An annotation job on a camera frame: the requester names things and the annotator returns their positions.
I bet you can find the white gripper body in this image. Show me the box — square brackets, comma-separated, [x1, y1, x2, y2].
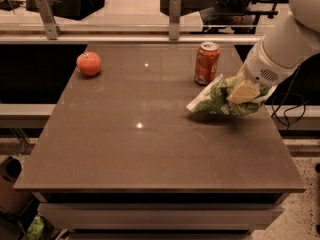
[243, 41, 297, 86]

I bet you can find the green jalapeno chip bag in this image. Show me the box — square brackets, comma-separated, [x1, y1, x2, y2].
[186, 74, 276, 116]

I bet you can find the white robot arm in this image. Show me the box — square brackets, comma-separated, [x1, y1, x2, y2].
[227, 0, 320, 104]

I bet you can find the red apple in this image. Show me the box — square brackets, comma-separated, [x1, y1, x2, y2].
[76, 52, 102, 76]

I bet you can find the green bag under table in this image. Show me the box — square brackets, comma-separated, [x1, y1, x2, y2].
[26, 216, 46, 240]

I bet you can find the red soda can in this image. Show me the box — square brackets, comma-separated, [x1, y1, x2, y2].
[194, 41, 220, 85]

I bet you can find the black office chair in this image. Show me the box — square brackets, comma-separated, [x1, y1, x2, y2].
[160, 0, 288, 34]

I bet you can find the brown bin with hole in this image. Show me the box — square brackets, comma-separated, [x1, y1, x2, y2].
[0, 156, 33, 215]

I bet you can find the black cable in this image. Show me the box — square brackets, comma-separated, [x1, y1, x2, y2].
[270, 67, 309, 133]

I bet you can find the left metal railing bracket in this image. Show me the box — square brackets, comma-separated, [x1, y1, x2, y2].
[34, 0, 61, 40]

